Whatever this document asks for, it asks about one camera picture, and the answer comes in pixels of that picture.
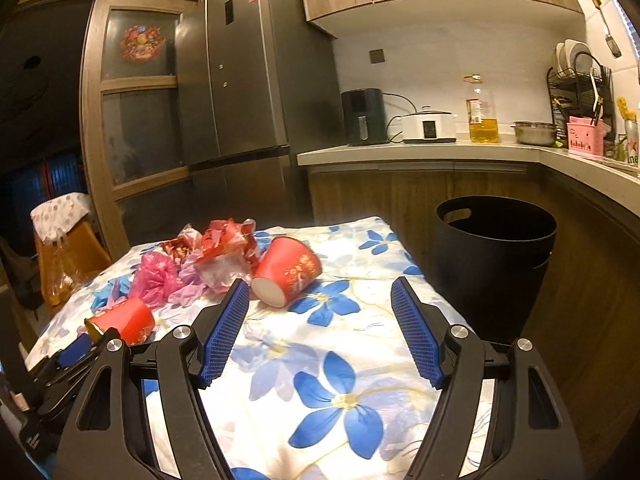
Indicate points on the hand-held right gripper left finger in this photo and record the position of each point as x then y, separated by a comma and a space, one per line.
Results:
225, 330

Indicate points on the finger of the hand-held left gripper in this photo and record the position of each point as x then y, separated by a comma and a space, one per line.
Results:
75, 352

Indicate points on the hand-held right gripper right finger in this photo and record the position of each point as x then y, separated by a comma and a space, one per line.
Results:
415, 330

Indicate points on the small red paper cup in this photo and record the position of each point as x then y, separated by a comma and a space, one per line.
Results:
125, 320

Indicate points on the red clear wrapper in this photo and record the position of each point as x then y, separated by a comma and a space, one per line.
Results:
227, 247

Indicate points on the large red paper cup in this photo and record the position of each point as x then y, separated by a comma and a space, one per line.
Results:
290, 270

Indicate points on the black plastic bin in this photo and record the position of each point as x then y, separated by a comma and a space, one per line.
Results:
495, 270

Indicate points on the purple plastic bag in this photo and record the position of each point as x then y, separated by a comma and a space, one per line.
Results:
192, 290

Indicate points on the blue glove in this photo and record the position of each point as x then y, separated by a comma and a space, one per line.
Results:
110, 296

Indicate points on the pink plastic bag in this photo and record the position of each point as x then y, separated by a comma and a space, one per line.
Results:
157, 277

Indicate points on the blue floral tablecloth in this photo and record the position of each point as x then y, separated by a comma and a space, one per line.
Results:
310, 355

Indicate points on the wooden base cabinet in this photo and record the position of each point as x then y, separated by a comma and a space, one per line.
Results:
375, 195

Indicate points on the polka dot cloth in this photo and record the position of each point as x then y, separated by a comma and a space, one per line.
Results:
60, 212

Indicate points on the white electric cooker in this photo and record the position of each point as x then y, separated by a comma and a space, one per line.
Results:
429, 127

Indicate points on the cooking oil bottle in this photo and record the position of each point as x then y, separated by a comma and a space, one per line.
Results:
482, 120

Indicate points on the black air fryer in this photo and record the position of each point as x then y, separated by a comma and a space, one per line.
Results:
363, 115

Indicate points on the wooden glass panel door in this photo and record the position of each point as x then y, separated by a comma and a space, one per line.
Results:
140, 125

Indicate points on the steel bowl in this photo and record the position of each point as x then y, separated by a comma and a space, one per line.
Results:
534, 134

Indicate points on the grey refrigerator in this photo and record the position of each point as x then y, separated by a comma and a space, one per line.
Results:
250, 85

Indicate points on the pink utensil holder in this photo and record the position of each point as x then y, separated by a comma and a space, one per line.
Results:
585, 140

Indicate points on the black dish rack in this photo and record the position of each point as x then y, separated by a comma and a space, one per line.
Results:
557, 95

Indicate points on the drink can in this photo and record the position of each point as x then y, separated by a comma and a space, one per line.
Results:
632, 145

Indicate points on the floral door sticker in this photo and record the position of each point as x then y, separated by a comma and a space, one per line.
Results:
143, 44

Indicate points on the hanging metal spatula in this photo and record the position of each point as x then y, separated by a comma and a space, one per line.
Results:
614, 46

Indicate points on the dark wall socket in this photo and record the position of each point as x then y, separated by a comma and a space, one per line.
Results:
377, 56

